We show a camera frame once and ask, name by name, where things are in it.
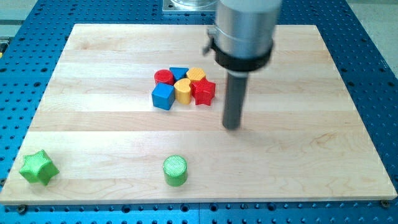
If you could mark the yellow heart block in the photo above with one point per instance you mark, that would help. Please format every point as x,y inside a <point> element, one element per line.
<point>183,91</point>

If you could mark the red star block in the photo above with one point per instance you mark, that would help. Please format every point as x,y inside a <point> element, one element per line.
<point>203,92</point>

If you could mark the yellow hexagon block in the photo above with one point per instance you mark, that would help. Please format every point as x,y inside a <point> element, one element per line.
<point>195,74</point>

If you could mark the blue cube block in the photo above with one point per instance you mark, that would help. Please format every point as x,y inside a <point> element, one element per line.
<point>163,96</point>

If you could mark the blue triangle block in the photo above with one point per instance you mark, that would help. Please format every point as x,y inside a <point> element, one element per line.
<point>178,72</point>

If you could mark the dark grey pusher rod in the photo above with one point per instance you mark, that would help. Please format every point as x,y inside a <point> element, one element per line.
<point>236,84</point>

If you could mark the red cylinder block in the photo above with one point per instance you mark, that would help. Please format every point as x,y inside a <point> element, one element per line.
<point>164,76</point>

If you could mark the green cylinder block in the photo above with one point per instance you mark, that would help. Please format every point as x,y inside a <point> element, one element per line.
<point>175,170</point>

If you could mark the green star block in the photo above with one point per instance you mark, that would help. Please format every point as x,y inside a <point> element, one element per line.
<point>38,168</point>

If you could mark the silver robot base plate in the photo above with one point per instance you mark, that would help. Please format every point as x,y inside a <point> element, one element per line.
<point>188,5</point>

